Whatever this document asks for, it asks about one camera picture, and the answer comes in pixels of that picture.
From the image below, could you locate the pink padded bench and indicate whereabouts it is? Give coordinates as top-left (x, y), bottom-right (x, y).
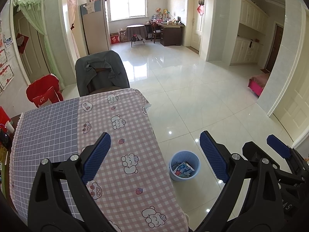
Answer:
top-left (248, 72), bottom-right (269, 97)

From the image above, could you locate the grey refrigerator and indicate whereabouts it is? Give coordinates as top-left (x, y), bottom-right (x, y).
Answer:
top-left (80, 0), bottom-right (111, 55)

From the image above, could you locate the white entrance door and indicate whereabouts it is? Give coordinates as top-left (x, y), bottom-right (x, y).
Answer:
top-left (187, 0), bottom-right (207, 52)

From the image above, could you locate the blue and white carton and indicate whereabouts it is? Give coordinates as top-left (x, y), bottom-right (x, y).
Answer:
top-left (180, 162), bottom-right (195, 174)

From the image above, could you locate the cream wall cabinet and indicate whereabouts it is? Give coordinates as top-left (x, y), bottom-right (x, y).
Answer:
top-left (229, 0), bottom-right (269, 66)

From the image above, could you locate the grey grid tablecloth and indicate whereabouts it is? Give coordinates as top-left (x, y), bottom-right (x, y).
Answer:
top-left (10, 97), bottom-right (85, 223)

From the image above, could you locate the round table with dark cloth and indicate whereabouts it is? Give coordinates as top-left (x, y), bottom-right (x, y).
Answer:
top-left (125, 24), bottom-right (148, 47)

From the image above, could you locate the window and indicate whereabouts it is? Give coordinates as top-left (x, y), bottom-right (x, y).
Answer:
top-left (109, 0), bottom-right (147, 21)

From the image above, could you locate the pink checked bear tablecloth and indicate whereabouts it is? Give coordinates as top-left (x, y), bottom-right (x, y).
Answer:
top-left (77, 88), bottom-right (189, 232)

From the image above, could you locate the white door with red decoration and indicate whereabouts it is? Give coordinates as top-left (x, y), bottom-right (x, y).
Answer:
top-left (13, 12), bottom-right (49, 83)

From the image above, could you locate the cola bottle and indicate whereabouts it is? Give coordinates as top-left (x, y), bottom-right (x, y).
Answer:
top-left (0, 128), bottom-right (11, 148)

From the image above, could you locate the brown door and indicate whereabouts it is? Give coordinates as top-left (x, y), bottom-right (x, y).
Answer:
top-left (265, 24), bottom-right (284, 72)

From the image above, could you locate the dark wooden chair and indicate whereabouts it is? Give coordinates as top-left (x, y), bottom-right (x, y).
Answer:
top-left (151, 22), bottom-right (162, 43)

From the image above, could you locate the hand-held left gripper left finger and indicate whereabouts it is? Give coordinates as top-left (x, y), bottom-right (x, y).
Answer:
top-left (28, 132), bottom-right (111, 232)

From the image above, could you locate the green lace curtain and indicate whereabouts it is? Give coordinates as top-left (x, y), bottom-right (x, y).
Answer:
top-left (12, 0), bottom-right (64, 84)

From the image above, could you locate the pile of desk items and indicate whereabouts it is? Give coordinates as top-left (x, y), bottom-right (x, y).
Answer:
top-left (152, 7), bottom-right (183, 26)

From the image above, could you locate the wooden dining chair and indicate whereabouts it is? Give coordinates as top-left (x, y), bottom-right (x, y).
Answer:
top-left (88, 68), bottom-right (122, 95)

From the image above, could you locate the cream panel door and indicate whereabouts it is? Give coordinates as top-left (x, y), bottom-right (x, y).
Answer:
top-left (273, 5), bottom-right (309, 148)

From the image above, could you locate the dark wooden desk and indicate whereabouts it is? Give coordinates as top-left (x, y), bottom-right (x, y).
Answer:
top-left (145, 21), bottom-right (186, 47)

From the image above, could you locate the blue plastic bucket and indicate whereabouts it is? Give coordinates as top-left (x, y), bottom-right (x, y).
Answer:
top-left (168, 151), bottom-right (201, 182)

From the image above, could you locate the red gift box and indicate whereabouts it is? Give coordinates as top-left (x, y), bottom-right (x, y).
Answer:
top-left (0, 106), bottom-right (11, 126)

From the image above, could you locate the group of wall certificates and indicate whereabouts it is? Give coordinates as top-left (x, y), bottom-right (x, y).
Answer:
top-left (0, 19), bottom-right (14, 95)

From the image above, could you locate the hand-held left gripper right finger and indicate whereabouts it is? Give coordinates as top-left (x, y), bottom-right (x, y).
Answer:
top-left (193, 130), bottom-right (286, 232)

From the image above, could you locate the chair with grey jacket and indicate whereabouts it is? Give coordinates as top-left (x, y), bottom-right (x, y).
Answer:
top-left (75, 50), bottom-right (131, 97)

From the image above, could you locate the pink door curtain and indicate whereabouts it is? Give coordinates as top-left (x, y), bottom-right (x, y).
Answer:
top-left (66, 0), bottom-right (80, 58)

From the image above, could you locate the red door decoration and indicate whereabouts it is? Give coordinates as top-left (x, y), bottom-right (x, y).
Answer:
top-left (16, 33), bottom-right (29, 54)

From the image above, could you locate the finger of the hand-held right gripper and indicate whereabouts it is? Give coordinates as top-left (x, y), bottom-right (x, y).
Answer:
top-left (266, 135), bottom-right (307, 166)
top-left (242, 141), bottom-right (302, 184)

